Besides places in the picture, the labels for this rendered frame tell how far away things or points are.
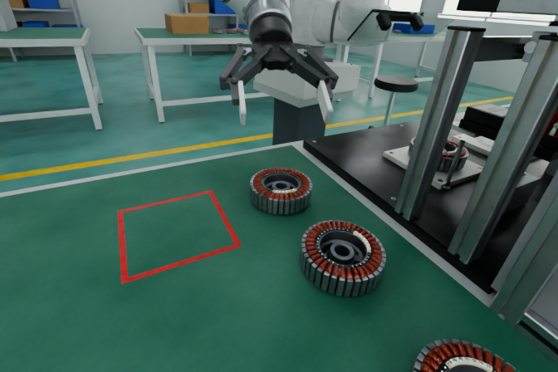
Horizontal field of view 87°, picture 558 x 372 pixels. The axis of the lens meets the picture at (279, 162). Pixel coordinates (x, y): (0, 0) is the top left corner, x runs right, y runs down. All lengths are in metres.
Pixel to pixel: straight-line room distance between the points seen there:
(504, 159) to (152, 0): 6.81
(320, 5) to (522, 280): 1.07
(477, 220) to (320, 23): 0.97
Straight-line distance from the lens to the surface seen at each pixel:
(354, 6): 1.20
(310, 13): 1.27
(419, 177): 0.49
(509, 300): 0.47
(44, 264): 0.52
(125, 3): 6.96
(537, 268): 0.44
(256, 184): 0.52
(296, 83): 1.16
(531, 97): 0.41
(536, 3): 0.39
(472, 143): 0.88
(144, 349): 0.38
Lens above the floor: 1.07
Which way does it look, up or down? 29 degrees down
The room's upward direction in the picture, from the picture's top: 3 degrees clockwise
